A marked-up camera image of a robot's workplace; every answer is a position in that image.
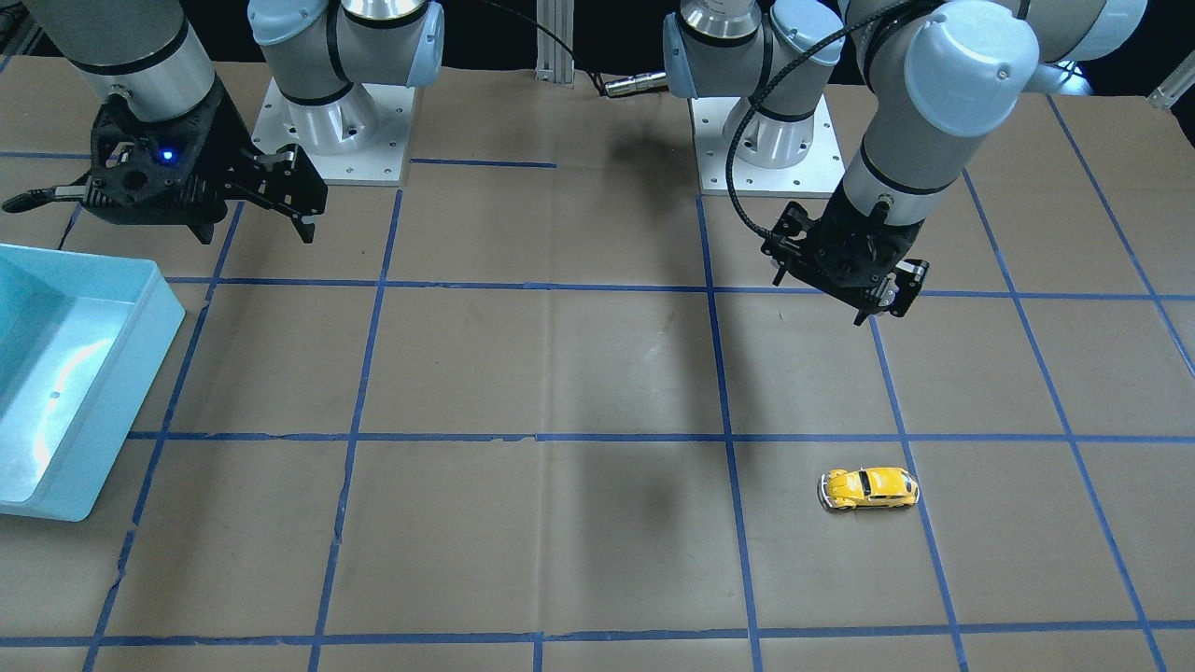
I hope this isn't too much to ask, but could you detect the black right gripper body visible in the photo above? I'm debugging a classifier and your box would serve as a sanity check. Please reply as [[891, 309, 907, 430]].
[[56, 80, 258, 227]]

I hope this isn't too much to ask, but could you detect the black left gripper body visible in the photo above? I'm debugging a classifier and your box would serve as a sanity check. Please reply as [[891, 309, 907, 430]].
[[761, 187, 929, 317]]

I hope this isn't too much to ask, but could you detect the yellow toy beetle car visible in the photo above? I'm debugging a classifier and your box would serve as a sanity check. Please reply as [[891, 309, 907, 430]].
[[819, 468, 921, 511]]

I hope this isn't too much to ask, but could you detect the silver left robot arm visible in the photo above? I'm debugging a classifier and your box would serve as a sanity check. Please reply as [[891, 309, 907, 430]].
[[663, 1, 1146, 324]]

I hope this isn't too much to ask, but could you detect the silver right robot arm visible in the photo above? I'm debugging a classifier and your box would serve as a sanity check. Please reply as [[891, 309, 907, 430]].
[[4, 1, 445, 245]]

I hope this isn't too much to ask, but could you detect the light blue plastic bin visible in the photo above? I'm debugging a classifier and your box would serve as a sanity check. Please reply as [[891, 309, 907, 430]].
[[1, 244, 185, 523]]

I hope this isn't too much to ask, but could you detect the black cable with metal plug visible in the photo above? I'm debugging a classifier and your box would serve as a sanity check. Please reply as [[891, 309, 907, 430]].
[[482, 0, 672, 100]]

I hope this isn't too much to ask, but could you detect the aluminium frame post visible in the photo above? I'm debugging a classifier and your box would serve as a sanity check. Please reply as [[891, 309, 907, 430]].
[[535, 0, 575, 88]]

